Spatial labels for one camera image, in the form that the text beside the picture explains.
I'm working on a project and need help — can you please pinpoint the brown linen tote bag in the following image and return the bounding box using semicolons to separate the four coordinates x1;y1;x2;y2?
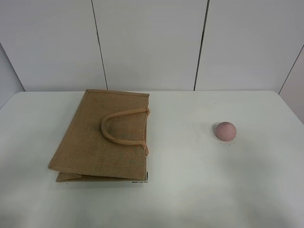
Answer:
48;90;150;182

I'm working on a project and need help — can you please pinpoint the pink peach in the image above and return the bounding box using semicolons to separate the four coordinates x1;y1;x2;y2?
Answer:
215;122;237;142

